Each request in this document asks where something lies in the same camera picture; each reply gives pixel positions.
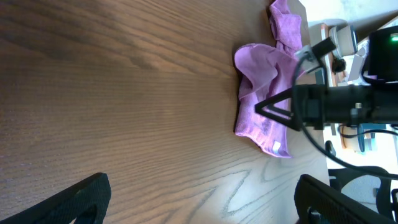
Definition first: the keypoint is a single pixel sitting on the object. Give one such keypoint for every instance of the crumpled purple cloth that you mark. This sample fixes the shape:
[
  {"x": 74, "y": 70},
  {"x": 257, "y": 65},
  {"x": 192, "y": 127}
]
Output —
[{"x": 285, "y": 27}]

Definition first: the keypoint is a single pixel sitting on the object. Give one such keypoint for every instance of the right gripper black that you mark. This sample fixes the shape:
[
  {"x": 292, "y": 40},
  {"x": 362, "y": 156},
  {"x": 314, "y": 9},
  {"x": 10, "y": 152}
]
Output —
[{"x": 318, "y": 105}]

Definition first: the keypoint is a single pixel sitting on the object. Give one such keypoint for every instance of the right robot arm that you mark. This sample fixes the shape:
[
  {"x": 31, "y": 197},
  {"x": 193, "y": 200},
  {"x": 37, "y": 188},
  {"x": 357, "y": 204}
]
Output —
[{"x": 380, "y": 67}]

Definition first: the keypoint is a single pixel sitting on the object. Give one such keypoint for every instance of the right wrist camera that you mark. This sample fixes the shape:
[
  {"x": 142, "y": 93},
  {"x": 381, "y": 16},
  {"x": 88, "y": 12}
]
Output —
[{"x": 310, "y": 57}]

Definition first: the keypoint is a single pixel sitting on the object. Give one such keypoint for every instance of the purple cloth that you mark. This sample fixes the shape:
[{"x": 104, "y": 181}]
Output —
[
  {"x": 266, "y": 71},
  {"x": 285, "y": 27}
]

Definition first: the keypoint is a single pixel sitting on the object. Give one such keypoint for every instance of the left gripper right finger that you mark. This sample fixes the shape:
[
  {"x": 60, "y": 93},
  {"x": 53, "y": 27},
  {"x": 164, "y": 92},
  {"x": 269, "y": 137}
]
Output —
[{"x": 333, "y": 206}]

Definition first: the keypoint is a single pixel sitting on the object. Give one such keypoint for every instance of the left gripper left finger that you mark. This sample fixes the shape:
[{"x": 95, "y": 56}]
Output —
[{"x": 85, "y": 202}]

